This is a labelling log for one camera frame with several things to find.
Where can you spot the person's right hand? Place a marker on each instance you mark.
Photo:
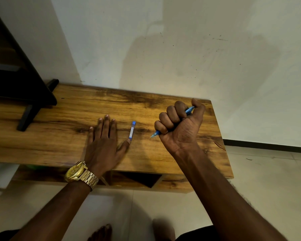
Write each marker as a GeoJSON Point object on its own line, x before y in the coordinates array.
{"type": "Point", "coordinates": [183, 133]}

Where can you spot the person's left middle finger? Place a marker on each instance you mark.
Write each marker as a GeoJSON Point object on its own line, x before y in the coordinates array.
{"type": "Point", "coordinates": [106, 126]}

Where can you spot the person's black shorts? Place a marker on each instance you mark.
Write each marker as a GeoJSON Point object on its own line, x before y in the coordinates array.
{"type": "Point", "coordinates": [198, 235]}

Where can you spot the person's left forearm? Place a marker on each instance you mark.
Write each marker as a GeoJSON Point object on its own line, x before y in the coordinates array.
{"type": "Point", "coordinates": [55, 213]}

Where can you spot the wooden low cabinet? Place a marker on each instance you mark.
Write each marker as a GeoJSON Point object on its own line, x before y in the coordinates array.
{"type": "Point", "coordinates": [65, 145]}

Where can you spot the person's right thumb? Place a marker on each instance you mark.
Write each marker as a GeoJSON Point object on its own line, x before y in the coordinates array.
{"type": "Point", "coordinates": [199, 109]}

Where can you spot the person's right little finger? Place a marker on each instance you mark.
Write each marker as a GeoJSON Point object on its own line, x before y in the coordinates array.
{"type": "Point", "coordinates": [159, 127]}

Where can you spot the person's left hand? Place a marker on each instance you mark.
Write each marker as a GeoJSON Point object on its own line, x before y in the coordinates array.
{"type": "Point", "coordinates": [102, 150]}

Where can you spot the person's bare left foot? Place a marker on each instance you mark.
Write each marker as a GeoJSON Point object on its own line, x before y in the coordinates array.
{"type": "Point", "coordinates": [101, 233]}

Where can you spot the gold metal wristwatch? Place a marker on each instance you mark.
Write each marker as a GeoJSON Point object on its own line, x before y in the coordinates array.
{"type": "Point", "coordinates": [78, 173]}

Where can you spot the blue ballpoint pen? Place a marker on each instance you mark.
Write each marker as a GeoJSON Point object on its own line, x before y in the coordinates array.
{"type": "Point", "coordinates": [190, 110]}

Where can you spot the person's left little finger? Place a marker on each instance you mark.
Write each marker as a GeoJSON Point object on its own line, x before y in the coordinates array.
{"type": "Point", "coordinates": [90, 136]}

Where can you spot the blue pen cap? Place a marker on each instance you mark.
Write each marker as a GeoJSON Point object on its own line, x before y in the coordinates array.
{"type": "Point", "coordinates": [132, 130]}

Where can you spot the person's right middle finger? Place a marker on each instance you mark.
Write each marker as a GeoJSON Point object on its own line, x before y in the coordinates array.
{"type": "Point", "coordinates": [172, 114]}

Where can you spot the black television with stand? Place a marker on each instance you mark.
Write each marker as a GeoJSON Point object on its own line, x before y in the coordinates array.
{"type": "Point", "coordinates": [15, 80]}

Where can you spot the person's left thumb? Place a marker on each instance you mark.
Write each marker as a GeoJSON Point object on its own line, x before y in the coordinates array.
{"type": "Point", "coordinates": [123, 148]}

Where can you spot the person's right forearm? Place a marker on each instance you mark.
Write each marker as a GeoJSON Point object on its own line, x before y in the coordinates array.
{"type": "Point", "coordinates": [220, 198]}

